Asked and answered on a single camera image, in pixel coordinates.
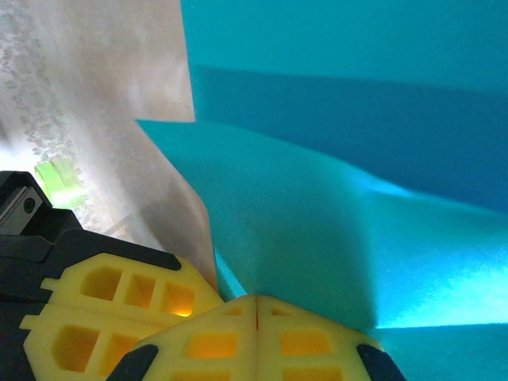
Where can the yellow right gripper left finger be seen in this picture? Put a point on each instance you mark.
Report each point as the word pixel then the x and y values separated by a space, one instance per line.
pixel 210 345

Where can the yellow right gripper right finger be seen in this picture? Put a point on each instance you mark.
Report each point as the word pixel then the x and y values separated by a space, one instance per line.
pixel 309 345

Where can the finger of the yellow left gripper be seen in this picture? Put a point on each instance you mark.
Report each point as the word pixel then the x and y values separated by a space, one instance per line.
pixel 131 285
pixel 79 341

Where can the blue paper sheet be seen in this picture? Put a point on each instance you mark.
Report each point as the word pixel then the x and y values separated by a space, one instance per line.
pixel 317 198

